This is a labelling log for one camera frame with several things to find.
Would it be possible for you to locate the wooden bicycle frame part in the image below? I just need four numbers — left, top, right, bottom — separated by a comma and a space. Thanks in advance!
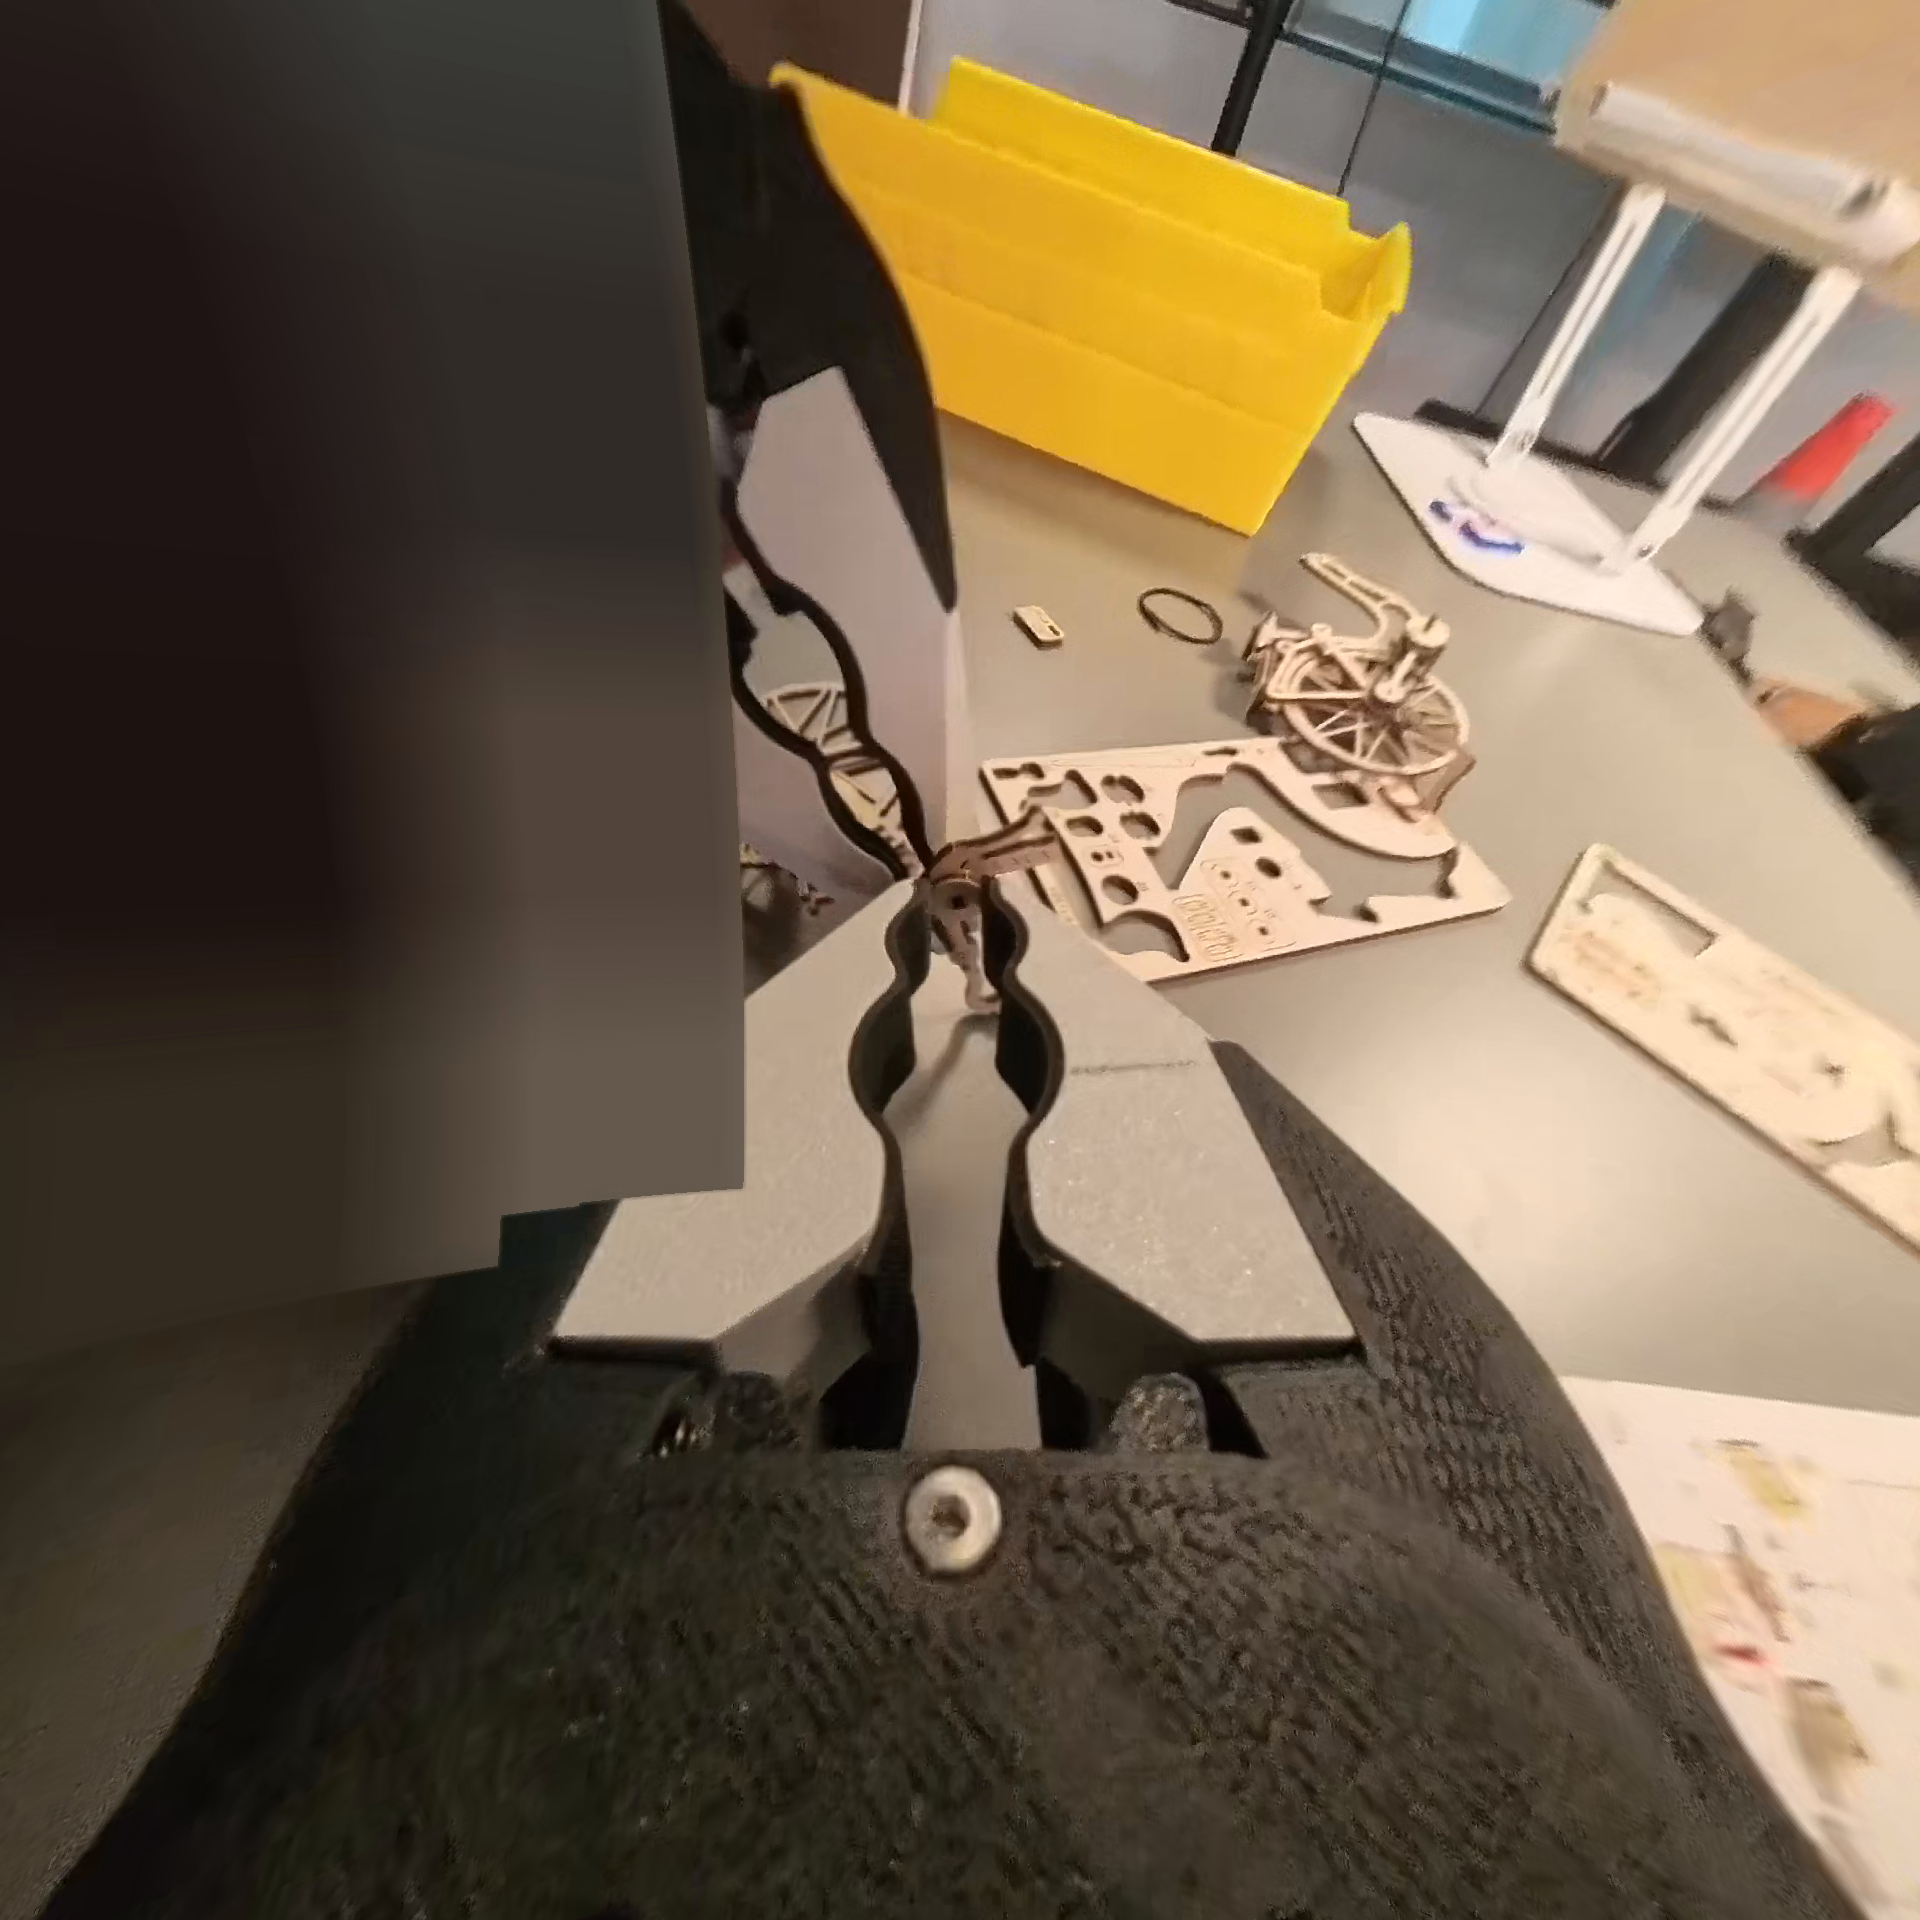
927, 816, 1055, 1016

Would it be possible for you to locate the black metal pole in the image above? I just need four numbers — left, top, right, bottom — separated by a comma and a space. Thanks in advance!
1207, 0, 1279, 156

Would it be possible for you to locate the wooden bicycle model assembly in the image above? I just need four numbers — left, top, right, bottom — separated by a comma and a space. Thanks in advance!
1240, 550, 1479, 821

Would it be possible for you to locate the white stand with wooden board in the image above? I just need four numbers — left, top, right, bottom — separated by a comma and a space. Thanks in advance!
1352, 0, 1920, 639

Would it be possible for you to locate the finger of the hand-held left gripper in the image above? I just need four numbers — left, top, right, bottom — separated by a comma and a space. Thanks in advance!
727, 87, 962, 880
727, 591, 907, 892

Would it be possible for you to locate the black cardboard box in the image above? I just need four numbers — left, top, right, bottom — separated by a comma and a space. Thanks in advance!
1807, 701, 1920, 845

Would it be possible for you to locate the wooden spoked wheel part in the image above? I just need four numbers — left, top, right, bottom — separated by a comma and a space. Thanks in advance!
757, 679, 909, 827

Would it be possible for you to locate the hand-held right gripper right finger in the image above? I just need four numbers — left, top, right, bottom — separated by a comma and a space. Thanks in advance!
983, 881, 1352, 1449

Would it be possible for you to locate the orange traffic cone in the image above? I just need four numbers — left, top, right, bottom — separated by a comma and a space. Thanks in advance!
1763, 393, 1894, 505

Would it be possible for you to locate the yellow plastic bin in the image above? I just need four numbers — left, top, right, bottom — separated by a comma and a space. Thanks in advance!
773, 56, 1413, 539

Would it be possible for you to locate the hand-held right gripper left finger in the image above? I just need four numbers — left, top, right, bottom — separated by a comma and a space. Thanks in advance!
550, 881, 922, 1449

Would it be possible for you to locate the white instruction booklet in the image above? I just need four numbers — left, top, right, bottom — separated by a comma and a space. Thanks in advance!
1559, 1372, 1920, 1920

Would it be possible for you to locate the wooden parts sheet with slots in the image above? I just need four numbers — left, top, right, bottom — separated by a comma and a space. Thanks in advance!
1526, 843, 1920, 1256

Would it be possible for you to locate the wooden cut-out sheet with ovals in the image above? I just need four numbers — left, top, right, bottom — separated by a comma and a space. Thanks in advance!
983, 736, 1512, 985

